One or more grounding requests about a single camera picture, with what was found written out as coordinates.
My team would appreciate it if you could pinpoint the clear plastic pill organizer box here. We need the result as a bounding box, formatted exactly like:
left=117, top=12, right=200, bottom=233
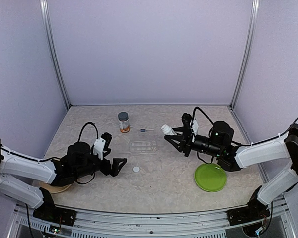
left=130, top=128, right=157, bottom=153

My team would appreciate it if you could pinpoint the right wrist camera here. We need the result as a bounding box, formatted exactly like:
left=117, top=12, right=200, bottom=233
left=181, top=113, right=199, bottom=137

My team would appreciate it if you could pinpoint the green plate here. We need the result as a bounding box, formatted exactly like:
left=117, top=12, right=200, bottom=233
left=194, top=164, right=227, bottom=192

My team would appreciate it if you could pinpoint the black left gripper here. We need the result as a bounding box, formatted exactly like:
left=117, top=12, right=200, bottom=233
left=74, top=154, right=127, bottom=179

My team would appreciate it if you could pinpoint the white pill bottle cap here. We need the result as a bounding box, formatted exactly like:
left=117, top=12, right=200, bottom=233
left=133, top=166, right=140, bottom=173

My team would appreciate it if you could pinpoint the small white pill bottle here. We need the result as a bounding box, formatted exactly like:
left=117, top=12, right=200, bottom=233
left=161, top=124, right=177, bottom=136

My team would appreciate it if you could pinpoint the front aluminium rail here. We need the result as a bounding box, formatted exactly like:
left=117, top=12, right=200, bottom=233
left=5, top=197, right=298, bottom=238

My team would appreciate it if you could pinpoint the aluminium frame post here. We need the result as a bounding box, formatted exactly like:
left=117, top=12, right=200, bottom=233
left=230, top=0, right=260, bottom=111
left=39, top=0, right=72, bottom=111

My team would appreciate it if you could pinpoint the beige plate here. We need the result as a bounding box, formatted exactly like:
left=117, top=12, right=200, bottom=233
left=38, top=182, right=71, bottom=194

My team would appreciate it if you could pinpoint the left aluminium frame post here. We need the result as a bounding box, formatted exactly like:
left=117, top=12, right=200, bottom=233
left=39, top=0, right=72, bottom=111

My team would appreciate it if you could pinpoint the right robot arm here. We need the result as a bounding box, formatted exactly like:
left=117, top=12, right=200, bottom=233
left=161, top=113, right=298, bottom=220

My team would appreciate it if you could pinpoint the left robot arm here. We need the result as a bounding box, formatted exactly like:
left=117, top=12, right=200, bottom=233
left=0, top=132, right=127, bottom=221

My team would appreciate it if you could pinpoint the right aluminium frame post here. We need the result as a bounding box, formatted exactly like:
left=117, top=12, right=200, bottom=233
left=230, top=0, right=260, bottom=111

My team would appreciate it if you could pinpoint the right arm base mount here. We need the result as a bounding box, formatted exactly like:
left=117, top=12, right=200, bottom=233
left=227, top=186, right=271, bottom=226

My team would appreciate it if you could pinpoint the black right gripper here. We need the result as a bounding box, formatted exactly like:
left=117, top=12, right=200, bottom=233
left=164, top=126, right=223, bottom=158

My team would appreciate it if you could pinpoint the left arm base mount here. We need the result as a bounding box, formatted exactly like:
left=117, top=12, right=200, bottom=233
left=33, top=187, right=76, bottom=227

